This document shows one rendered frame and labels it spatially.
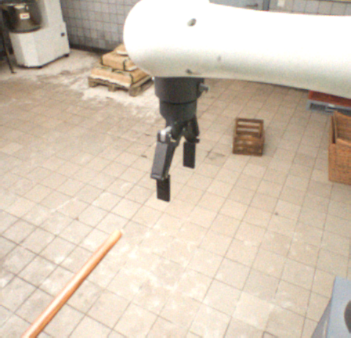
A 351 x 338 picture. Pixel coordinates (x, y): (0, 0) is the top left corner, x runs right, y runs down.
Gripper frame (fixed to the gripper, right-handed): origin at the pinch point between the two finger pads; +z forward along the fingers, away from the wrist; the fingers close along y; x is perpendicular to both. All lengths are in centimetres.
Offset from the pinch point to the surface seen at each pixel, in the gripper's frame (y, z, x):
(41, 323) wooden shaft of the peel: -31.4, 26.5, 19.1
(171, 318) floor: 45, 145, 23
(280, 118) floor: 328, 139, 13
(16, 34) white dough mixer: 315, 81, 418
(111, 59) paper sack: 316, 96, 245
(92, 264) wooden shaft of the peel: -12.8, 26.2, 18.5
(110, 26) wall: 435, 85, 327
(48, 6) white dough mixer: 374, 50, 398
